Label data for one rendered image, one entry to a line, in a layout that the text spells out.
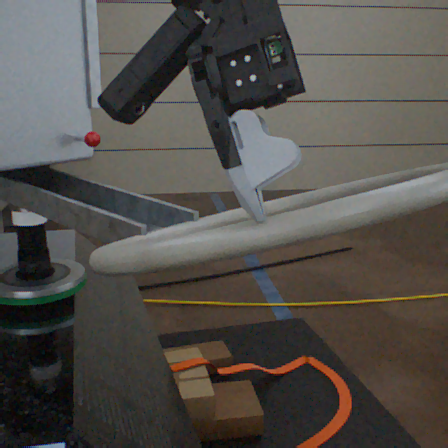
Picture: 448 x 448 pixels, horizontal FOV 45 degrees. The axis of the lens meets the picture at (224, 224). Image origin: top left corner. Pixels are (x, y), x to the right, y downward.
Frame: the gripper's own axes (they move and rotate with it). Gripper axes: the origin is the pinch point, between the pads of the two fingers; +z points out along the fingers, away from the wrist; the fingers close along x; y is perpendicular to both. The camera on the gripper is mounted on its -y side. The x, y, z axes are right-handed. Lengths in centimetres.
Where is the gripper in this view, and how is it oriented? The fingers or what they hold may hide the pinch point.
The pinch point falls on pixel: (249, 209)
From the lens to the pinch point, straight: 46.5
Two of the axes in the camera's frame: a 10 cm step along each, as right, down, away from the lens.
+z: 2.8, 9.6, 0.0
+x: 2.4, -0.7, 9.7
